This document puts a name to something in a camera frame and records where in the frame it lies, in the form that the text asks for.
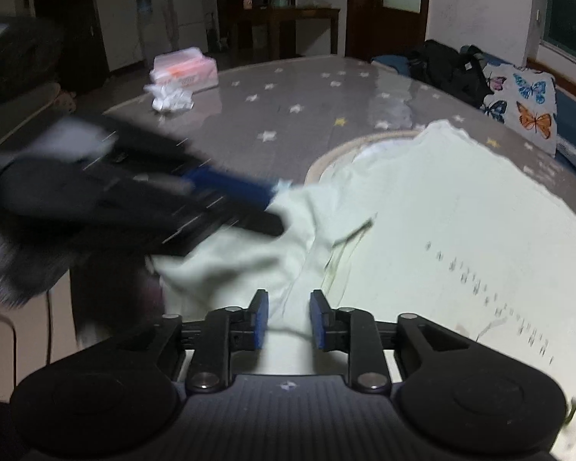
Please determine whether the black bag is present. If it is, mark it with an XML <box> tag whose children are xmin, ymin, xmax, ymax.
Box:
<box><xmin>408</xmin><ymin>40</ymin><xmax>494</xmax><ymax>109</ymax></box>

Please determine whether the dark wooden door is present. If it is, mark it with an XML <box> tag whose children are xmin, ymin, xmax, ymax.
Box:
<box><xmin>33</xmin><ymin>0</ymin><xmax>111</xmax><ymax>97</ymax></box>

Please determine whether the pink tissue pack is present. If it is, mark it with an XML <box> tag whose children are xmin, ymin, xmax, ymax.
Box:
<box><xmin>150</xmin><ymin>47</ymin><xmax>220</xmax><ymax>94</ymax></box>

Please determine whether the round black induction cooktop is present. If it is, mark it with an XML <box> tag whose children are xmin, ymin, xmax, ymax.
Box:
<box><xmin>317</xmin><ymin>137</ymin><xmax>420</xmax><ymax>186</ymax></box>

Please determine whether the water dispenser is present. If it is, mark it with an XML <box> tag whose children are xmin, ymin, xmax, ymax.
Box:
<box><xmin>135</xmin><ymin>0</ymin><xmax>161</xmax><ymax>61</ymax></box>

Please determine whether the pale green garment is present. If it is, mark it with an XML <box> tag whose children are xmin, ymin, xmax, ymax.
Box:
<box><xmin>151</xmin><ymin>120</ymin><xmax>576</xmax><ymax>461</ymax></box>

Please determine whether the butterfly print pillow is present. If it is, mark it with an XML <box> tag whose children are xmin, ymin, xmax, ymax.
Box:
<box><xmin>480</xmin><ymin>62</ymin><xmax>558</xmax><ymax>157</ymax></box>

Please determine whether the person's left forearm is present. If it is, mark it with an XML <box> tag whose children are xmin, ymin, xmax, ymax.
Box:
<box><xmin>0</xmin><ymin>230</ymin><xmax>75</xmax><ymax>309</ymax></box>

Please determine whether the wooden door with frosted glass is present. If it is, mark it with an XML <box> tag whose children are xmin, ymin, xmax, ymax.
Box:
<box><xmin>346</xmin><ymin>0</ymin><xmax>432</xmax><ymax>65</ymax></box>

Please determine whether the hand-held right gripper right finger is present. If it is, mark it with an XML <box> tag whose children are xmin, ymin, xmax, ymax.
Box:
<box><xmin>310</xmin><ymin>289</ymin><xmax>466</xmax><ymax>393</ymax></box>

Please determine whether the crumpled white tissue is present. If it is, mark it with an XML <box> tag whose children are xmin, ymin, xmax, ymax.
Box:
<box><xmin>144</xmin><ymin>81</ymin><xmax>195</xmax><ymax>113</ymax></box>

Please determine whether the white refrigerator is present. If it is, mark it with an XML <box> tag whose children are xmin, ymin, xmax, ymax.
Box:
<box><xmin>170</xmin><ymin>0</ymin><xmax>209</xmax><ymax>53</ymax></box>

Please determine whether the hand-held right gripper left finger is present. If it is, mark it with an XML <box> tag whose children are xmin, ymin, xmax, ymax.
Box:
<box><xmin>110</xmin><ymin>289</ymin><xmax>270</xmax><ymax>393</ymax></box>

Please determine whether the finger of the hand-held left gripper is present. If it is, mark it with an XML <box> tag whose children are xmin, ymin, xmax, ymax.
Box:
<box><xmin>180</xmin><ymin>166</ymin><xmax>293</xmax><ymax>209</ymax></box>
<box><xmin>173</xmin><ymin>197</ymin><xmax>285</xmax><ymax>257</ymax></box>

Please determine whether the dark wooden side table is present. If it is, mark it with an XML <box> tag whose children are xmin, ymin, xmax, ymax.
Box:
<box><xmin>230</xmin><ymin>6</ymin><xmax>341</xmax><ymax>61</ymax></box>

